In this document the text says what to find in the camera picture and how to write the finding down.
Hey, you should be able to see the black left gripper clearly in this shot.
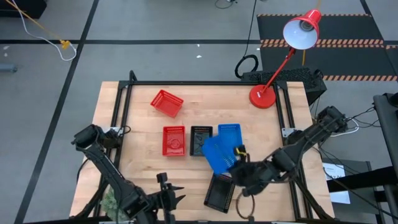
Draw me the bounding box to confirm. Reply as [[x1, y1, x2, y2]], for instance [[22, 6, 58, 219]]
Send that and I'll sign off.
[[144, 172, 187, 224]]

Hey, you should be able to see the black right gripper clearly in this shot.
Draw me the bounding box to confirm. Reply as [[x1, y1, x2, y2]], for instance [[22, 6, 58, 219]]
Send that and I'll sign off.
[[229, 144, 275, 197]]

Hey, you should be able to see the blue plastic basket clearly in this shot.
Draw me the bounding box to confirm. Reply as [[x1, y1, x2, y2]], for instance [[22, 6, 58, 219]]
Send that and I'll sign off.
[[201, 134, 239, 175], [217, 123, 244, 147]]

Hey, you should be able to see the black plastic basket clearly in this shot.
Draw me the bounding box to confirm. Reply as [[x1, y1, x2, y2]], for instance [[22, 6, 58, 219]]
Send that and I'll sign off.
[[189, 125, 214, 157], [203, 173, 236, 215]]

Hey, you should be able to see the red plastic basket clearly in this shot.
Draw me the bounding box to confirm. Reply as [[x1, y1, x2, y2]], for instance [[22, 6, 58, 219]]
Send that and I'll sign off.
[[162, 125, 187, 157], [150, 89, 185, 118]]

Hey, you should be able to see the red desk lamp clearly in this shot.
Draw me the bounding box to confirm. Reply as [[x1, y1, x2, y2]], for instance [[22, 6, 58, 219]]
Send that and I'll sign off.
[[248, 8, 323, 110]]

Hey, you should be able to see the green artificial plant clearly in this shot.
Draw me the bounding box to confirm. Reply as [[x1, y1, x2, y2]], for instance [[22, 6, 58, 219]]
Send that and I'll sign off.
[[99, 185, 128, 222]]

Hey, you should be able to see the white paper sheet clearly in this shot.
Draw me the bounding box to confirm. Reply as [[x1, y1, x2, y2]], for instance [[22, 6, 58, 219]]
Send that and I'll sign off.
[[322, 162, 351, 205]]

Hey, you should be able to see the black hazard-striped floor mat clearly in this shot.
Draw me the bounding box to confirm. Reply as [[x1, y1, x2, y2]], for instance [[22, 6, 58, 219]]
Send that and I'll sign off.
[[256, 13, 388, 82]]

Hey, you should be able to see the black side desk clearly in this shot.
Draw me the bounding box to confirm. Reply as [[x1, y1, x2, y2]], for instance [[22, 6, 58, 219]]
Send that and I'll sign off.
[[373, 92, 398, 224]]

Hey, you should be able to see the grey cylinder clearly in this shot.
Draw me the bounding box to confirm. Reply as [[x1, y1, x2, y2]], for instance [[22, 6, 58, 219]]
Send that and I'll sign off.
[[0, 63, 19, 73]]

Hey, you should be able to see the black floor box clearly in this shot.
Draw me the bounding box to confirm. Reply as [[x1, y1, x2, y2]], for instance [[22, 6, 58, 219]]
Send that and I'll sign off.
[[0, 0, 48, 19]]

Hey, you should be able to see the brown rope ring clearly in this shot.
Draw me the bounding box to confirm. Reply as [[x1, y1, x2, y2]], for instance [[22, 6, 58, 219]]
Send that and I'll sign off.
[[235, 192, 256, 220]]

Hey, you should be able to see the black aluminium table frame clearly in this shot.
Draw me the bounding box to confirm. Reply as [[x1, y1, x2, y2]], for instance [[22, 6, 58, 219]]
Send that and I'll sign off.
[[73, 70, 335, 222]]

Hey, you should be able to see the black hanging cable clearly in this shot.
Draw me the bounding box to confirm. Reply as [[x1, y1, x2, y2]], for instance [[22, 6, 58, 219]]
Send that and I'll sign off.
[[234, 0, 260, 80]]

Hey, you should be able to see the white floor cable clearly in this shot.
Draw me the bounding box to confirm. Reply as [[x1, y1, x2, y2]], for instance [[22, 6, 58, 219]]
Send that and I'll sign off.
[[18, 6, 78, 62]]

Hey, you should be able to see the yellow floor cable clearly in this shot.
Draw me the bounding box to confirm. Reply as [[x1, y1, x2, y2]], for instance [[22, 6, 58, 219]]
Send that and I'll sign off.
[[4, 0, 71, 50]]

